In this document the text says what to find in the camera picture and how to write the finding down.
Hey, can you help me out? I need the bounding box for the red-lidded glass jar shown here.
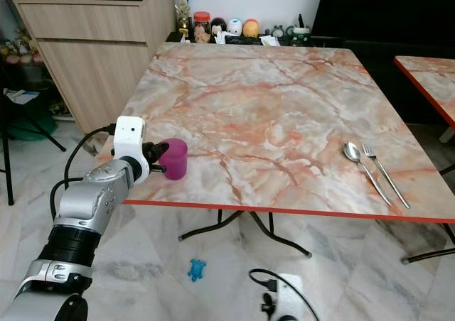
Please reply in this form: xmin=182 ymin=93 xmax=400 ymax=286
xmin=193 ymin=11 xmax=213 ymax=45

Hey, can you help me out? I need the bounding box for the green object on floor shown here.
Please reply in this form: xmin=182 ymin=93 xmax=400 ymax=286
xmin=11 ymin=111 xmax=59 ymax=141

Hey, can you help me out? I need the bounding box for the black tripod stand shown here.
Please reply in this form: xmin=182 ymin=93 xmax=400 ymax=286
xmin=0 ymin=85 xmax=69 ymax=207

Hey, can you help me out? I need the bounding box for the purple plastic cup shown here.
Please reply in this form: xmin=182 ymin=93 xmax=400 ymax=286
xmin=159 ymin=138 xmax=189 ymax=181

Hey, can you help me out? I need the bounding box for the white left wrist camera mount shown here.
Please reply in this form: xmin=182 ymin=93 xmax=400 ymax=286
xmin=113 ymin=115 xmax=151 ymax=183

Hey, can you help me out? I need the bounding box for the white round figurine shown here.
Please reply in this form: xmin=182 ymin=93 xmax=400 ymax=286
xmin=227 ymin=18 xmax=244 ymax=38

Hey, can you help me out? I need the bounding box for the small blue toy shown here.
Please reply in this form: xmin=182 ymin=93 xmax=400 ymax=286
xmin=188 ymin=258 xmax=208 ymax=283

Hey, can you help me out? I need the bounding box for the green mug with pens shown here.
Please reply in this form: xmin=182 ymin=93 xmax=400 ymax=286
xmin=289 ymin=13 xmax=313 ymax=46

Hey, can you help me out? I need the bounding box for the dark round figurine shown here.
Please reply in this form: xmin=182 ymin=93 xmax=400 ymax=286
xmin=211 ymin=18 xmax=228 ymax=38

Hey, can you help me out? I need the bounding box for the orange round figurine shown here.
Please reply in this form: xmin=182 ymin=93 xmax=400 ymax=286
xmin=242 ymin=18 xmax=261 ymax=39

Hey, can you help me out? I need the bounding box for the black television screen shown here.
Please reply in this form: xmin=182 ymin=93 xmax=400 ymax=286
xmin=311 ymin=0 xmax=455 ymax=50

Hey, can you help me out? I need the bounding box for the marble-top table partly seen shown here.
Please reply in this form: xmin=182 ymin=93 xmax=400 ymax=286
xmin=394 ymin=55 xmax=455 ymax=131

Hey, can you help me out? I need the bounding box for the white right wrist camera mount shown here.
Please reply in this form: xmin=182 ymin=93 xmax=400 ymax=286
xmin=273 ymin=273 xmax=319 ymax=321

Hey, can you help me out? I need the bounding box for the marble-top folding table red edge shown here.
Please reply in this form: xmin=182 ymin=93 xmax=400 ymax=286
xmin=96 ymin=42 xmax=455 ymax=265

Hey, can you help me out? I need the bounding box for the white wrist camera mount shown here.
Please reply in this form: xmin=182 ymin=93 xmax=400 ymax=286
xmin=273 ymin=273 xmax=319 ymax=321
xmin=113 ymin=115 xmax=151 ymax=183

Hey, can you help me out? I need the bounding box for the silver metal spoon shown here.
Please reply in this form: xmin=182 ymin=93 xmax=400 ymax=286
xmin=343 ymin=141 xmax=394 ymax=207

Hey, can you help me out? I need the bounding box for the silver metal fork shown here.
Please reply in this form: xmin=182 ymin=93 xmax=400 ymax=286
xmin=362 ymin=143 xmax=412 ymax=210

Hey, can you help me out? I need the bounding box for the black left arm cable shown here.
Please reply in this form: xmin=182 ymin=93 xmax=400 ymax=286
xmin=49 ymin=124 xmax=119 ymax=219

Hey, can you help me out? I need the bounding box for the light wooden cabinet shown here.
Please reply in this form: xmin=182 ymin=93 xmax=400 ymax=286
xmin=13 ymin=0 xmax=176 ymax=134

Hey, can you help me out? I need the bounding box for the gold trophy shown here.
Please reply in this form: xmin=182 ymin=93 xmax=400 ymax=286
xmin=175 ymin=0 xmax=193 ymax=38

